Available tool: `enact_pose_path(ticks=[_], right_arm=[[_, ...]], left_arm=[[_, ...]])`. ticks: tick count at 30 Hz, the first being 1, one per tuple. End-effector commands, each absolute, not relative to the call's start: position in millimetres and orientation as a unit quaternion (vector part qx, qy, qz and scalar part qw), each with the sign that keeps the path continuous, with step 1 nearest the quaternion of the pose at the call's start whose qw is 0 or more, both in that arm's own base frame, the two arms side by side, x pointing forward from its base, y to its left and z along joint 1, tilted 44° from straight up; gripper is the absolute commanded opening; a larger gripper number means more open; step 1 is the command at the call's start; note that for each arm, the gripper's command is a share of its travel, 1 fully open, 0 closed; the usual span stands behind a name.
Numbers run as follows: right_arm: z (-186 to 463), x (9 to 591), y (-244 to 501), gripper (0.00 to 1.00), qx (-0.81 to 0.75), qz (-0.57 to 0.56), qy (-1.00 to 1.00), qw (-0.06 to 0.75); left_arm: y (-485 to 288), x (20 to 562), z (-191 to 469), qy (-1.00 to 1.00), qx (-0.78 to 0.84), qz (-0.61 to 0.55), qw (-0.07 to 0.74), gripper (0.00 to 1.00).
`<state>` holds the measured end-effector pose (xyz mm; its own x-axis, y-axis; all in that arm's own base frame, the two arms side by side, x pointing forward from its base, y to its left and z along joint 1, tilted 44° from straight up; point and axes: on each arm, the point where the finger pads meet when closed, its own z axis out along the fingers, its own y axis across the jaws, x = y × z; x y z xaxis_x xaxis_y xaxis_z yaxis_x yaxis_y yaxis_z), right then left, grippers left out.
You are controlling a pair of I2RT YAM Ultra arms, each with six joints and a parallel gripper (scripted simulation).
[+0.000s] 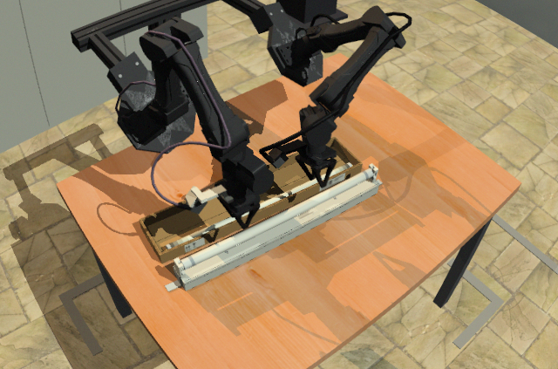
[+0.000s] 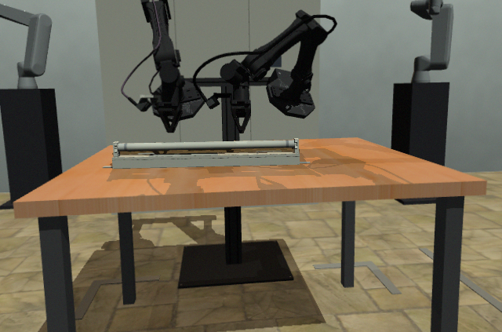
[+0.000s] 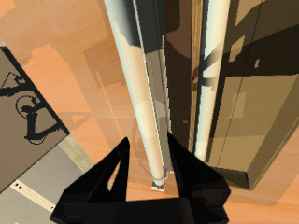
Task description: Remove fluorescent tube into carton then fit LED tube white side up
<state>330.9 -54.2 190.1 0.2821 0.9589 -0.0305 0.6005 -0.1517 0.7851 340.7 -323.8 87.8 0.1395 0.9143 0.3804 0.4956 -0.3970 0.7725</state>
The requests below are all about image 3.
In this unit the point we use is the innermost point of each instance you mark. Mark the brown cardboard carton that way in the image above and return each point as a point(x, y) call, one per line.
point(256, 108)

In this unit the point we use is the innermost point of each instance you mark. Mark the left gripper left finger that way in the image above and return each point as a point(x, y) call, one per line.
point(92, 187)

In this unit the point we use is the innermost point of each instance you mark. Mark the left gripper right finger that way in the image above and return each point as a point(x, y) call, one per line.
point(202, 186)

